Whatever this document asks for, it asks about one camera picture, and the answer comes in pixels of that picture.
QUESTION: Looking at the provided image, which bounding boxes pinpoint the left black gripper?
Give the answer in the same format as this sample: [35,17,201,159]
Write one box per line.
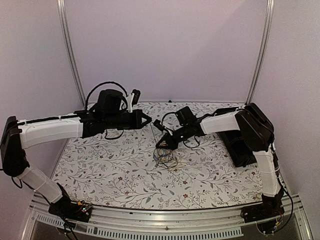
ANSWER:
[104,108,153,130]

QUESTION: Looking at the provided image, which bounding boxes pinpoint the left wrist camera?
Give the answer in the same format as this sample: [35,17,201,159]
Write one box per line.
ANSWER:
[131,89,141,105]

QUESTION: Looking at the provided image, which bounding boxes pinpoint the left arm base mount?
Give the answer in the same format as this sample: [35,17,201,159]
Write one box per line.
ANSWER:
[48,183,93,223]

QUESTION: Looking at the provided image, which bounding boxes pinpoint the aluminium front rail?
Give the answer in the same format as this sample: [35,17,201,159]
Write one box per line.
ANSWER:
[21,194,314,240]

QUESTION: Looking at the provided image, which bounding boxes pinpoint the floral table mat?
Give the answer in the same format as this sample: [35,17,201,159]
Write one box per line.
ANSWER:
[51,102,283,210]

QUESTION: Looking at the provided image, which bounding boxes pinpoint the tangled cable pile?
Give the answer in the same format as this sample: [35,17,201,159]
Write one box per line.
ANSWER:
[152,147,180,172]

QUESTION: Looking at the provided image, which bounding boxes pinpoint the right aluminium frame post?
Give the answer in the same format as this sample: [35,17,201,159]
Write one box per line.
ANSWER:
[245,0,275,104]

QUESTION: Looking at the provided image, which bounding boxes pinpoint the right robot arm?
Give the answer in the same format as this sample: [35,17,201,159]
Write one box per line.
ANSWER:
[153,102,284,218]

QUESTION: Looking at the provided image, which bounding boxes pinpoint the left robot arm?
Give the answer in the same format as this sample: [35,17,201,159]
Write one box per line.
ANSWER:
[0,89,152,217]

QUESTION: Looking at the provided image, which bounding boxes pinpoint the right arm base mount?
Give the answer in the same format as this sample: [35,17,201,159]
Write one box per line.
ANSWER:
[240,197,285,234]

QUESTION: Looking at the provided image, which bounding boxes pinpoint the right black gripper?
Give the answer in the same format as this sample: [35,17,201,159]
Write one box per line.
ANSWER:
[157,125,191,151]

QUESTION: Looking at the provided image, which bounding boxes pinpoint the black plastic bin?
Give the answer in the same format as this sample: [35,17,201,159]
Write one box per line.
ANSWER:
[215,107,262,168]

